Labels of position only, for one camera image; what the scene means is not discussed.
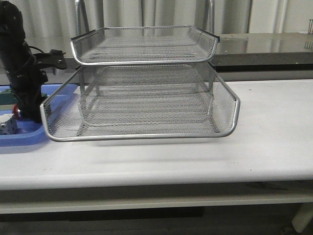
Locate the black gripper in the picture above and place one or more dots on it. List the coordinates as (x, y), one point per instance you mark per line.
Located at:
(26, 87)

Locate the red emergency stop button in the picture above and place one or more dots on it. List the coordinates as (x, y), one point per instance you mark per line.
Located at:
(16, 112)

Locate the silver mesh tray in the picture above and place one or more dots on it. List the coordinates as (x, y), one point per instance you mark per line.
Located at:
(144, 45)
(135, 102)

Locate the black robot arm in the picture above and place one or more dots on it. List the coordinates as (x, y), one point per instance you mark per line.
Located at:
(15, 53)

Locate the green terminal block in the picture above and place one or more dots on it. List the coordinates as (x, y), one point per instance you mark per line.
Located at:
(7, 97)

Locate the white metal valve block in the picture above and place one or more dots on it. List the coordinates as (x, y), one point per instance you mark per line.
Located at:
(8, 125)

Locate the blue plastic tray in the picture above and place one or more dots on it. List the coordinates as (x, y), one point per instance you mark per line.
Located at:
(28, 131)

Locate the dark back counter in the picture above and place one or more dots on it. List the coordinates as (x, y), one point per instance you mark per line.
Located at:
(264, 56)

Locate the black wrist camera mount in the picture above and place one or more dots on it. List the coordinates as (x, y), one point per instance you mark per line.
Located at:
(55, 58)

